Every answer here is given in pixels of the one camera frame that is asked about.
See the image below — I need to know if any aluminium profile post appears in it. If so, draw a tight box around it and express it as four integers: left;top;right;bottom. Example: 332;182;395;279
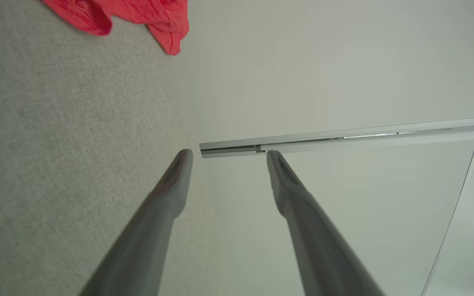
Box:
199;116;474;159

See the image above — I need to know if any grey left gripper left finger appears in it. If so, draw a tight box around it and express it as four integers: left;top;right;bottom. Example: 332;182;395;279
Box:
80;149;193;296

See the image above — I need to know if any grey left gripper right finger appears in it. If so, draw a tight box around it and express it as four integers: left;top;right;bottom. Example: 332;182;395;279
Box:
267;150;386;296

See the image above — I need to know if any red jersey with white trim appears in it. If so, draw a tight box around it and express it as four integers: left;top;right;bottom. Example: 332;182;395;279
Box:
42;0;190;56

